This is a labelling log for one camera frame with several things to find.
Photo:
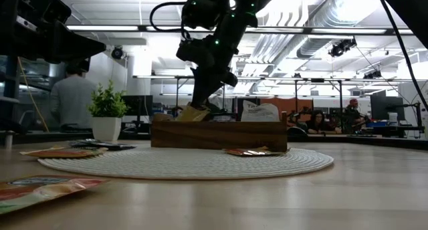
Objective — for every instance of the dark blue blackcurrant tea packet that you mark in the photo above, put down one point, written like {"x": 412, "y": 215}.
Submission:
{"x": 113, "y": 145}
{"x": 78, "y": 143}

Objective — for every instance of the white orange tea packet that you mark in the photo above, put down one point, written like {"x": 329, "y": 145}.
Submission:
{"x": 259, "y": 113}

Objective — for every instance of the black workstation frame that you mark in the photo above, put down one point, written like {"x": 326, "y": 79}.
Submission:
{"x": 296, "y": 93}

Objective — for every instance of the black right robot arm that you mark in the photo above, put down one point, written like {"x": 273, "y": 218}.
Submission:
{"x": 230, "y": 22}

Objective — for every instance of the silver ventilation duct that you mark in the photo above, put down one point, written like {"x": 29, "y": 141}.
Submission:
{"x": 321, "y": 22}

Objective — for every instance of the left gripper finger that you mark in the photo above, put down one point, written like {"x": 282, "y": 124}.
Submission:
{"x": 80, "y": 47}

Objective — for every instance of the white round woven placemat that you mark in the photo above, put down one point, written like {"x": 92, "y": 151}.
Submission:
{"x": 184, "y": 166}

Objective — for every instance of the white plastic container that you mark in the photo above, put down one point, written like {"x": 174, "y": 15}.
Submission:
{"x": 393, "y": 119}

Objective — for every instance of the black metal table frame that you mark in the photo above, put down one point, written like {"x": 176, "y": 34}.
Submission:
{"x": 384, "y": 143}

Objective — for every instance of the orange partition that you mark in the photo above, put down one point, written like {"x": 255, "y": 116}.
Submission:
{"x": 294, "y": 106}

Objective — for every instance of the person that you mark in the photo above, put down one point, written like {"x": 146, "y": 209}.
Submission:
{"x": 354, "y": 114}
{"x": 72, "y": 99}
{"x": 317, "y": 123}

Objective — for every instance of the black overhead light beam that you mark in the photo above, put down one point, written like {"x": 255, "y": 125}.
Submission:
{"x": 334, "y": 31}

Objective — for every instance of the black desk monitor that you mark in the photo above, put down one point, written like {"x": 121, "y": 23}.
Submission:
{"x": 137, "y": 105}
{"x": 386, "y": 108}

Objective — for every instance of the black ceiling spotlight cluster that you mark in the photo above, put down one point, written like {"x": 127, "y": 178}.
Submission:
{"x": 341, "y": 47}

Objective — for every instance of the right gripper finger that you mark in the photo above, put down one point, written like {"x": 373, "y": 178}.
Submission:
{"x": 215, "y": 88}
{"x": 200, "y": 89}

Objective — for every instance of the wooden three-compartment tea box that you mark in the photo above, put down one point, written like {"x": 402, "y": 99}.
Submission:
{"x": 217, "y": 136}

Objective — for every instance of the small green potted plant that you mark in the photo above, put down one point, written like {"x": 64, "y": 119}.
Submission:
{"x": 107, "y": 123}

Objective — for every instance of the black ceiling dome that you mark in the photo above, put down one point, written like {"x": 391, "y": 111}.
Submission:
{"x": 117, "y": 53}

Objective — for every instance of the orange peach tea packet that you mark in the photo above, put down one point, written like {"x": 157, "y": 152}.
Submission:
{"x": 63, "y": 153}
{"x": 254, "y": 152}
{"x": 194, "y": 114}
{"x": 33, "y": 193}

